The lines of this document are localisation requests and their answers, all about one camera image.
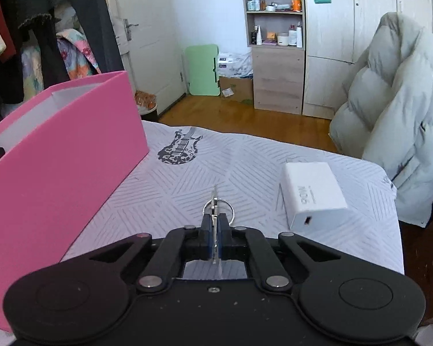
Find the pink cardboard box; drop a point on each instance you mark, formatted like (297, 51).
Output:
(57, 173)

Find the white jar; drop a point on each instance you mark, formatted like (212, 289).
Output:
(283, 39)

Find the white door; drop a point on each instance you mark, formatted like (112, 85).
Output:
(148, 43)

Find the orange printed packet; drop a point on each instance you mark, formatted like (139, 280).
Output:
(146, 99)

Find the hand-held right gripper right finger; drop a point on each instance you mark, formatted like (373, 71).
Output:
(223, 239)

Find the black bottle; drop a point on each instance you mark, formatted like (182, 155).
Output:
(254, 36)

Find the floral quilt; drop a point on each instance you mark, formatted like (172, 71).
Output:
(77, 56)

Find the pale grey puffer jacket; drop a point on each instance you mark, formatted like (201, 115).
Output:
(393, 122)

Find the dark grey hanging garment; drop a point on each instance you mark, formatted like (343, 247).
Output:
(90, 18)

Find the small orange box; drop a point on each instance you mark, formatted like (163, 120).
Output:
(271, 36)

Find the striped guitar print sheet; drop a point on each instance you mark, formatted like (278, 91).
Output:
(245, 158)

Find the black bin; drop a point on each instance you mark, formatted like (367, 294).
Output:
(149, 115)

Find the white charger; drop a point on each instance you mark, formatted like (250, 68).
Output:
(314, 191)

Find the white tube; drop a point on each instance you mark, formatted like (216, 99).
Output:
(259, 36)

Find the brown cardboard box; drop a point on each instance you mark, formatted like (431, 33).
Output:
(238, 90)

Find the orange jar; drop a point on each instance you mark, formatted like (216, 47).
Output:
(296, 3)

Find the tissue pack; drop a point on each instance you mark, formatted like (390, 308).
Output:
(234, 64)

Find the green folding table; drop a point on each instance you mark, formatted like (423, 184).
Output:
(201, 70)

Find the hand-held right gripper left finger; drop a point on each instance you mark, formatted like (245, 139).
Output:
(207, 239)

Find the wooden shelf cabinet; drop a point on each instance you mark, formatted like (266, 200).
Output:
(278, 79)

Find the black hanging garment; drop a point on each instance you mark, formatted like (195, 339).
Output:
(29, 54)

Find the wooden wardrobe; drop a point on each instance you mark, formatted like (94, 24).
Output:
(350, 25)

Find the tall white bottle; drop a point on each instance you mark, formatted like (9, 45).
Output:
(299, 36)

